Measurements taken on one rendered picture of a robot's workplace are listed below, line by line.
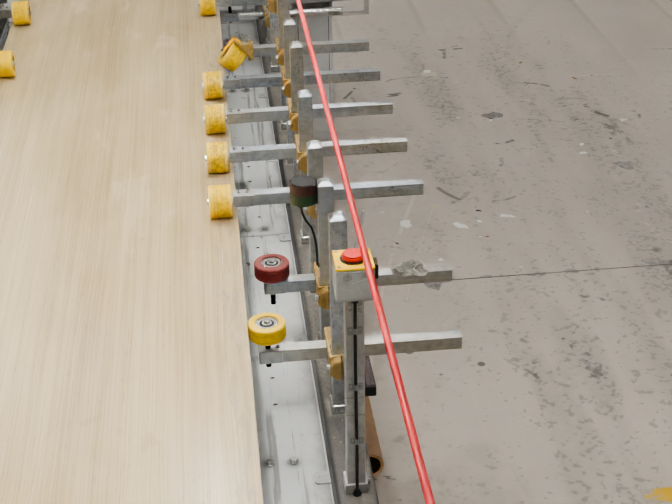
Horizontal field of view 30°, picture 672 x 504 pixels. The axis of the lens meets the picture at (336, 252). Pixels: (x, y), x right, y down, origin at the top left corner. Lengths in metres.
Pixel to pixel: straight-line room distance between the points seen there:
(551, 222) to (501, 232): 0.22
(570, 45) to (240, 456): 4.76
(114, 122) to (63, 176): 0.35
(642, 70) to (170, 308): 4.15
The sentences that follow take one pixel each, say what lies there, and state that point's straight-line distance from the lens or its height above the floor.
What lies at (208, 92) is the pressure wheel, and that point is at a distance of 3.70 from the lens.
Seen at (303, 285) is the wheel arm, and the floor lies 0.85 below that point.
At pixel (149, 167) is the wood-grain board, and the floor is 0.90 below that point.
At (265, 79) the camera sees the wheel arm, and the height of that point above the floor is 0.96.
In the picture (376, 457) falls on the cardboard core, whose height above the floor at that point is 0.07.
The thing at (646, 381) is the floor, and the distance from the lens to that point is 4.10.
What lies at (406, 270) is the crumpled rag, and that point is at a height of 0.87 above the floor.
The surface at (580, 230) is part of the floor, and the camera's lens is 4.92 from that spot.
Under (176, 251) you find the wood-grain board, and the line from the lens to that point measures 2.93.
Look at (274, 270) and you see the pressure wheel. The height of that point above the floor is 0.91.
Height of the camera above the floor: 2.33
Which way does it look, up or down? 30 degrees down
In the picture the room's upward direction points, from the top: 1 degrees counter-clockwise
